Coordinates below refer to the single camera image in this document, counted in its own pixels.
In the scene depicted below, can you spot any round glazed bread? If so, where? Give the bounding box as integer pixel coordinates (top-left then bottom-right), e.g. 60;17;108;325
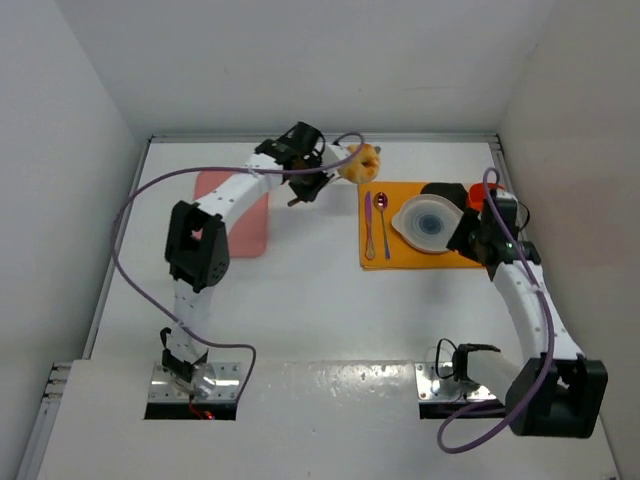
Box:
337;143;381;185

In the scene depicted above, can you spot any metal cake server wooden handle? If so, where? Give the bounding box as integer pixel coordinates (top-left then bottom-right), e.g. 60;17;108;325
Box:
284;143;381;207

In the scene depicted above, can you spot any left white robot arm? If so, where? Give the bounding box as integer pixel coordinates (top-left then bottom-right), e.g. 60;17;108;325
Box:
161;122;351;384

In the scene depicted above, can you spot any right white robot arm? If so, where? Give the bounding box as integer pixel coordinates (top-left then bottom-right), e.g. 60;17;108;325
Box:
448;186;608;439

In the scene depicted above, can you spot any orange cup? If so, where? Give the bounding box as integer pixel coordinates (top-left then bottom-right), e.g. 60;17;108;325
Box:
466;183;486;212

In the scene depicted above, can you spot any black coaster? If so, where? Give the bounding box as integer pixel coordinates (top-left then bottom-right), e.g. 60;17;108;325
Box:
420;182;468;209

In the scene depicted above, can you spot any pink tray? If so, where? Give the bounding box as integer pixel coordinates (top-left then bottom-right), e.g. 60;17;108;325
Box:
193;172;269;258

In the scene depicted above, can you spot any iridescent spoon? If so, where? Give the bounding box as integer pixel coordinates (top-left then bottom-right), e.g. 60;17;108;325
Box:
373;191;391;260

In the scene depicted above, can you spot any orange placemat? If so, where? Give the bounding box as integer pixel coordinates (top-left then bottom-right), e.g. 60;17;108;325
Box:
358;181;481;270

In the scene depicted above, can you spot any iridescent table knife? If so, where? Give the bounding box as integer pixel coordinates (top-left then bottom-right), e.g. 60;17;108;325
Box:
364;191;376;261

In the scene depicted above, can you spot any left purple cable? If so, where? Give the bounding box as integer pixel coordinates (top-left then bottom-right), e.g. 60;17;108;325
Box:
110;131;366;416

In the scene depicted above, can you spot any purple cable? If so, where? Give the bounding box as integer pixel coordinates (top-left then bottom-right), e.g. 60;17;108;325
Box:
437;167;555;454
110;131;366;416

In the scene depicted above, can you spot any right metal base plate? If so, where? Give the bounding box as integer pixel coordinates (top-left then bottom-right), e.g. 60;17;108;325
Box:
414;361;496;404

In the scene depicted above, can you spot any metal base plate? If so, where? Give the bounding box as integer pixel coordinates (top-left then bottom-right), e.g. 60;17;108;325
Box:
148;362;241;404
414;361;496;404

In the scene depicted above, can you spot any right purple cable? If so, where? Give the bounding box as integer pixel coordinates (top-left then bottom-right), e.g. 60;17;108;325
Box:
437;167;555;454

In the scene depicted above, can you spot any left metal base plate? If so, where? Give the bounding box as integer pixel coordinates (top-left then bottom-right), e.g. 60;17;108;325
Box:
148;362;241;404

